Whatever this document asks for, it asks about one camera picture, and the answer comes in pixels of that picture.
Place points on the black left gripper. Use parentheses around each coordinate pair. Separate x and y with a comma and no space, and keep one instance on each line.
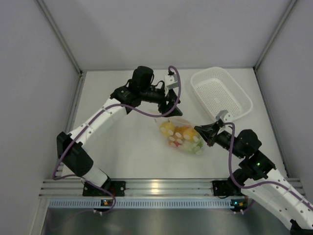
(171,98)

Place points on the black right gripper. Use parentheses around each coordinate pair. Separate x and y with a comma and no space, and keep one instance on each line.
(205,131)

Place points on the clear zip top bag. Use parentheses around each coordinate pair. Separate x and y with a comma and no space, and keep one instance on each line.
(190,147)

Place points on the yellow fake pear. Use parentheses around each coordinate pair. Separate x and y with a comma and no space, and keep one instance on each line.
(167,128)

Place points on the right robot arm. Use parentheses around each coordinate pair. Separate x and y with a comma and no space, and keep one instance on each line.
(257,177)

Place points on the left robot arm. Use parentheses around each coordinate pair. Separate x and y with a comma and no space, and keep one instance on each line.
(140,95)

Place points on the yellow fake lemon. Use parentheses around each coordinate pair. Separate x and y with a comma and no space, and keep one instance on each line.
(190,134)

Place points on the orange fake fruit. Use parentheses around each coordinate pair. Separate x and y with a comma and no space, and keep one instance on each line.
(179,130)

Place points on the white perforated plastic basket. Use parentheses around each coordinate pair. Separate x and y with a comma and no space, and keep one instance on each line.
(217,90)

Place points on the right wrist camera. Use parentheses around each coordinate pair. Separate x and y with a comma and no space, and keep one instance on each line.
(225,116)

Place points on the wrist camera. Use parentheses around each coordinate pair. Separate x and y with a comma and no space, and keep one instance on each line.
(225,116)
(171,81)

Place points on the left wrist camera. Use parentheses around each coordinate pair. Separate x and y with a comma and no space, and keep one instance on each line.
(171,81)

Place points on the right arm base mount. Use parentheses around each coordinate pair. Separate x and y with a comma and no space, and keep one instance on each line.
(226,188)

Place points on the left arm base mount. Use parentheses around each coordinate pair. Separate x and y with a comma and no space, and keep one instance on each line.
(115,187)

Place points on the aluminium mounting rail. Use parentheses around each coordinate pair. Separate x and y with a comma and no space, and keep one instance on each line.
(195,188)

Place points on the white slotted cable duct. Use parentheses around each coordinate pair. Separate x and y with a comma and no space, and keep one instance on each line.
(144,203)

